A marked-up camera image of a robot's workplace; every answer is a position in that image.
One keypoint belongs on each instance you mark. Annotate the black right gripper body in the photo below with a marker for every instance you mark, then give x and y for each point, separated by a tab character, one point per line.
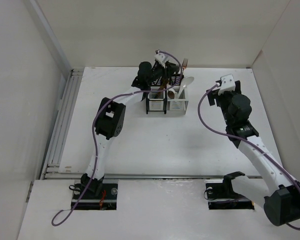
223	100

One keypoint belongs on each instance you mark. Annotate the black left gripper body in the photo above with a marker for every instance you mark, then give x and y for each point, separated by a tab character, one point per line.
159	71

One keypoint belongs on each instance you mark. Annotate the brown wooden spoon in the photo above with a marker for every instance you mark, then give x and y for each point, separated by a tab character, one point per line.
171	94

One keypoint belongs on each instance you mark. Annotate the copper rose-gold fork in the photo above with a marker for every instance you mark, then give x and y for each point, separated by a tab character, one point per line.
184	65

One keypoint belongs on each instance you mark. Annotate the large white ceramic spoon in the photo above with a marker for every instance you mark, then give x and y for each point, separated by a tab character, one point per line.
184	83

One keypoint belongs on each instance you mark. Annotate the gold knife black handle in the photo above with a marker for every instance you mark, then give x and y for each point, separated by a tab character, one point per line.
157	96

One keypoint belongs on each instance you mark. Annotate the brown wooden fork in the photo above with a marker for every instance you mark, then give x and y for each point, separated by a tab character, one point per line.
164	82

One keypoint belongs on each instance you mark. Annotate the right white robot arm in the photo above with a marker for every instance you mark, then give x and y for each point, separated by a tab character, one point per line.
279	196

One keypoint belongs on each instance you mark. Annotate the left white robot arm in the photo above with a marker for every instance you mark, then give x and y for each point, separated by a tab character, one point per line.
109	121

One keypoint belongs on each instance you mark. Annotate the white slotted utensil container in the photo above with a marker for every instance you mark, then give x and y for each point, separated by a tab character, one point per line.
178	106

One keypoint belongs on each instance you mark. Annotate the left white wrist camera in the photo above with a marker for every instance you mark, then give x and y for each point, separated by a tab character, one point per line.
161	58

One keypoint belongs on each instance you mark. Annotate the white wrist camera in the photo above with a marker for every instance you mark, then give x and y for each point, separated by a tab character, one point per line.
161	58
227	84

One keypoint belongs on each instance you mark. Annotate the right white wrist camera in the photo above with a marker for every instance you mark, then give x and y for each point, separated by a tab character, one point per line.
227	84

